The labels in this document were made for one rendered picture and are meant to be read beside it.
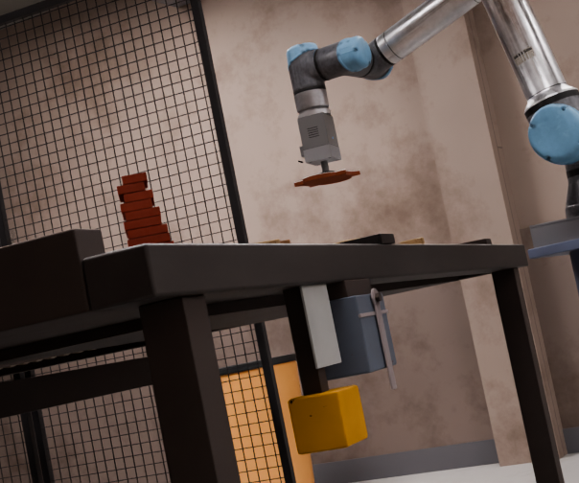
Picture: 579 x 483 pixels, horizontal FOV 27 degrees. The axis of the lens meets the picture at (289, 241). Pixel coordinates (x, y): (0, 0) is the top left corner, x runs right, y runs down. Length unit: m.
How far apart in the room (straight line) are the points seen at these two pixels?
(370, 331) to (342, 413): 0.22
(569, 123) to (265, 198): 4.25
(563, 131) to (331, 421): 0.95
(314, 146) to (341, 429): 1.12
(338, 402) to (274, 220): 4.85
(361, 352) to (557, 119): 0.79
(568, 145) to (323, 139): 0.58
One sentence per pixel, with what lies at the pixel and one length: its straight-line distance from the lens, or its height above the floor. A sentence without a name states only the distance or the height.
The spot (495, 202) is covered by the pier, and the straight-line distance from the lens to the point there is 5.85.
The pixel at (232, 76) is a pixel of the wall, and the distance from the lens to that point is 6.69.
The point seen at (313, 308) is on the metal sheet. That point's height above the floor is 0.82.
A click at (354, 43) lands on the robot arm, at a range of 2.68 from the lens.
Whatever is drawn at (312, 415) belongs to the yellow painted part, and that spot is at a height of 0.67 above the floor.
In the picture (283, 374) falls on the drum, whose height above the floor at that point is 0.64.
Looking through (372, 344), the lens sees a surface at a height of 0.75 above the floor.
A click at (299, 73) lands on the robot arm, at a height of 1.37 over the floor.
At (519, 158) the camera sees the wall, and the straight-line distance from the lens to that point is 5.97.
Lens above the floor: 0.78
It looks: 5 degrees up
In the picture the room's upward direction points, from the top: 11 degrees counter-clockwise
